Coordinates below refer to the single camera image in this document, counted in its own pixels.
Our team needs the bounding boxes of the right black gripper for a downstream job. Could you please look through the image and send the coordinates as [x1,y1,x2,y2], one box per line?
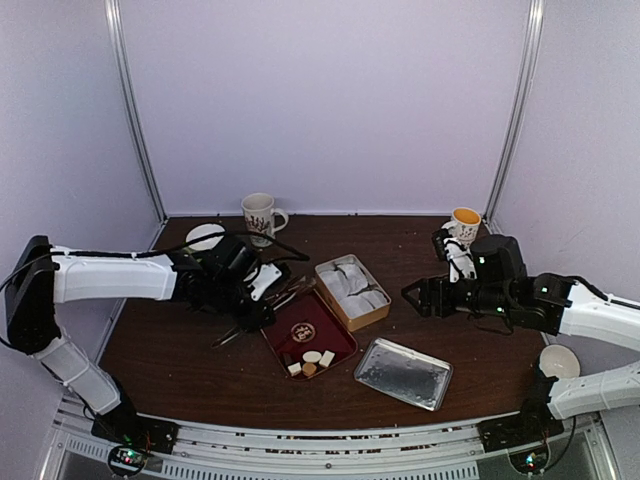
[402,273,513,319]

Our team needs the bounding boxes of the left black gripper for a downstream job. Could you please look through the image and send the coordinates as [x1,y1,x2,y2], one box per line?
[208,276,276,333]

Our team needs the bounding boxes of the black tongs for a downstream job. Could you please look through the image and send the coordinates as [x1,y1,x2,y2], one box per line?
[211,275,316,349]

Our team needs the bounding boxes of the beige illustrated tin lid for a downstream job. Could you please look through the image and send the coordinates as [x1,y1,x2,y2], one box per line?
[354,338,453,411]

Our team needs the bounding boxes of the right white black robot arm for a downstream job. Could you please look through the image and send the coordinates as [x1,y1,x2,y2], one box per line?
[401,273,639,442]

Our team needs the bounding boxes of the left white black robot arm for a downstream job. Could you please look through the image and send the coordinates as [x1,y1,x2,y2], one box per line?
[1,234,284,444]

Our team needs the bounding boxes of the beige chocolate tin box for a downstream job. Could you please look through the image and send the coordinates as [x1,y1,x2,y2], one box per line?
[314,254,392,333]

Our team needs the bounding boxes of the white square chocolate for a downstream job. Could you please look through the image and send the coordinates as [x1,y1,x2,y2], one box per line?
[287,362,302,377]

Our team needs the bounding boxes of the white rectangular chocolate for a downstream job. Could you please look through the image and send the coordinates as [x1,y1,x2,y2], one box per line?
[319,350,335,368]

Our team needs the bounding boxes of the white round chocolate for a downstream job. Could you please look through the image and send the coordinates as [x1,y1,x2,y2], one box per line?
[302,351,322,363]

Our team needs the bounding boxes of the brown round chocolate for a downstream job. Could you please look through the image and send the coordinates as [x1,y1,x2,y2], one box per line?
[302,362,317,377]

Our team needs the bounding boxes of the white paper cup liner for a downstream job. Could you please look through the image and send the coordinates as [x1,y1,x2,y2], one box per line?
[339,295,372,319]
[360,289,389,310]
[319,268,349,288]
[337,261,367,282]

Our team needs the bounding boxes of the white teacup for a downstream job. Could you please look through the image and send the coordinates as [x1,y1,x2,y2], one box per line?
[186,223,226,251]

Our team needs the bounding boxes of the tall floral beige mug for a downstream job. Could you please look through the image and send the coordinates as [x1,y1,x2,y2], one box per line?
[241,193,289,248]

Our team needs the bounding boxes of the white mug yellow interior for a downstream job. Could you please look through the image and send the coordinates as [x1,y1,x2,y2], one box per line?
[442,207,482,245]

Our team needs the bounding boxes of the dark red lacquer tray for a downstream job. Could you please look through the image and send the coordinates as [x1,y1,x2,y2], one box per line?
[261,291,358,382]

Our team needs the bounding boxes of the white bowl near right base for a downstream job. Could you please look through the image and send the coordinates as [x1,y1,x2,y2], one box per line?
[538,344,581,379]

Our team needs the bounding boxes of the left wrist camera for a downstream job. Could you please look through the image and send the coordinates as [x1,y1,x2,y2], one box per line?
[245,262,290,302]

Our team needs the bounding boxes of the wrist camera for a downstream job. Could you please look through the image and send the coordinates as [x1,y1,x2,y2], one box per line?
[432,229,476,283]
[245,262,290,302]

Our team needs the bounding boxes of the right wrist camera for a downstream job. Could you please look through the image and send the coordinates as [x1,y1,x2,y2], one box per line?
[432,229,476,283]

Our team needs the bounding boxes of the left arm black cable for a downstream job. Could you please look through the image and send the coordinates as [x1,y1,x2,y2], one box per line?
[0,229,311,351]

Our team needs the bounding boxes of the front aluminium rail frame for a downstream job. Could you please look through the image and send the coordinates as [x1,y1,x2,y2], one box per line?
[34,394,624,479]

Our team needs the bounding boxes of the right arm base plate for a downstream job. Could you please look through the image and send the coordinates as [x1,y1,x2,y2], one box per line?
[477,412,564,453]

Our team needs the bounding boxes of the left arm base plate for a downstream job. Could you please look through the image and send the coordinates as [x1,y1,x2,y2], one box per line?
[91,416,179,454]

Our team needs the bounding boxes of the left aluminium frame post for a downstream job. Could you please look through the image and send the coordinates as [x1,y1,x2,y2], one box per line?
[104,0,168,223]

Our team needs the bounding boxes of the aluminium frame post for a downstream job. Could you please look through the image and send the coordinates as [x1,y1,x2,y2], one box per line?
[484,0,545,231]
[104,0,168,223]

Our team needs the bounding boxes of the right aluminium frame post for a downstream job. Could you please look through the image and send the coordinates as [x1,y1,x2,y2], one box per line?
[484,0,545,231]

